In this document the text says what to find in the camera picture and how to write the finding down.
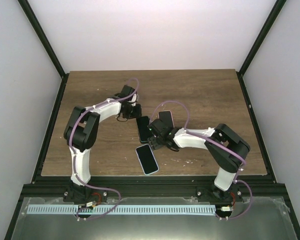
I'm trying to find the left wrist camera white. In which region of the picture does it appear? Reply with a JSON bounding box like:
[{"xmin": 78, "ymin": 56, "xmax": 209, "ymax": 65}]
[{"xmin": 128, "ymin": 93, "xmax": 139, "ymax": 105}]

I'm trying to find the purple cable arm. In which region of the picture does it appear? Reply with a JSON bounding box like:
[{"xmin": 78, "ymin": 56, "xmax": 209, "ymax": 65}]
[
  {"xmin": 68, "ymin": 77, "xmax": 122, "ymax": 222},
  {"xmin": 149, "ymin": 100, "xmax": 253, "ymax": 221}
]

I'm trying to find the black phone case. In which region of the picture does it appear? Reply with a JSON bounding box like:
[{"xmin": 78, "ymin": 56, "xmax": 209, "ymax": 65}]
[{"xmin": 135, "ymin": 115, "xmax": 153, "ymax": 144}]

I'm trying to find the light blue phone case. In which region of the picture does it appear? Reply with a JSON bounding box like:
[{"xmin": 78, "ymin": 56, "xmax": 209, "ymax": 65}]
[{"xmin": 135, "ymin": 143, "xmax": 160, "ymax": 176}]

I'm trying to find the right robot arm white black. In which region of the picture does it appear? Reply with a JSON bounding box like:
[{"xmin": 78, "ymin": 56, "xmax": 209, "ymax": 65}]
[{"xmin": 147, "ymin": 119, "xmax": 251, "ymax": 202}]

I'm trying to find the pink phone case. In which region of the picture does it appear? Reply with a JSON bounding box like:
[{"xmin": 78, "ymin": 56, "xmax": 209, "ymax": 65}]
[{"xmin": 157, "ymin": 110, "xmax": 176, "ymax": 128}]

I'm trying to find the purple-edged smartphone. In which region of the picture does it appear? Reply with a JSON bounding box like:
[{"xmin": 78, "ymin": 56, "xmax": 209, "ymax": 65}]
[{"xmin": 136, "ymin": 144, "xmax": 158, "ymax": 174}]

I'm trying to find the light blue slotted cable duct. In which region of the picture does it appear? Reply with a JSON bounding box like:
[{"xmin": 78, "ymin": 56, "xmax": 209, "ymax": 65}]
[{"xmin": 26, "ymin": 204, "xmax": 216, "ymax": 216}]

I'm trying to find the metal base plate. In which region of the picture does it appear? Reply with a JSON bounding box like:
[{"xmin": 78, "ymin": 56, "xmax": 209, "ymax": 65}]
[{"xmin": 12, "ymin": 197, "xmax": 297, "ymax": 240}]

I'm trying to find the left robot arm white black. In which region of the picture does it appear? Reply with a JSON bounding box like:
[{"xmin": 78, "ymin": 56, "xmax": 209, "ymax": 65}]
[{"xmin": 63, "ymin": 85, "xmax": 142, "ymax": 202}]

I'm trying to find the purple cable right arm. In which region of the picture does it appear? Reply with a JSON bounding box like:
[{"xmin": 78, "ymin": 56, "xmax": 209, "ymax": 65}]
[{"xmin": 149, "ymin": 100, "xmax": 253, "ymax": 221}]

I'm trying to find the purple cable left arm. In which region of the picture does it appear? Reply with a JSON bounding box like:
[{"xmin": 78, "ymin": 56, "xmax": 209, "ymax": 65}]
[{"xmin": 68, "ymin": 77, "xmax": 122, "ymax": 222}]

